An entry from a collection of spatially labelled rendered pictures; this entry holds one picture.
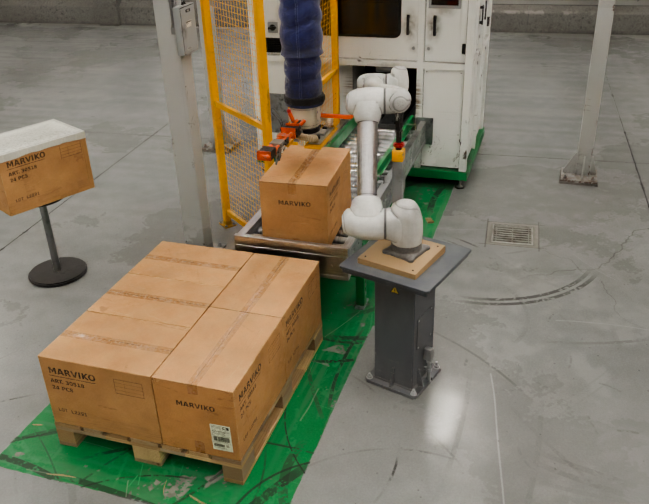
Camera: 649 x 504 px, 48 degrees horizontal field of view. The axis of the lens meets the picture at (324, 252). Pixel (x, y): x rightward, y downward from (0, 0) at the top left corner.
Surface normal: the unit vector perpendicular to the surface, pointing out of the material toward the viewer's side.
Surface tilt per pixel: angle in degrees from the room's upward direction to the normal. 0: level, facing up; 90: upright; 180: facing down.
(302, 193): 90
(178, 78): 90
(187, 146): 90
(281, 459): 0
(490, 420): 0
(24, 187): 90
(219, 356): 0
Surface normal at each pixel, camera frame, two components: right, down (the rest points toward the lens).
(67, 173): 0.73, 0.30
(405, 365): -0.56, 0.41
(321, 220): -0.25, 0.47
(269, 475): -0.03, -0.88
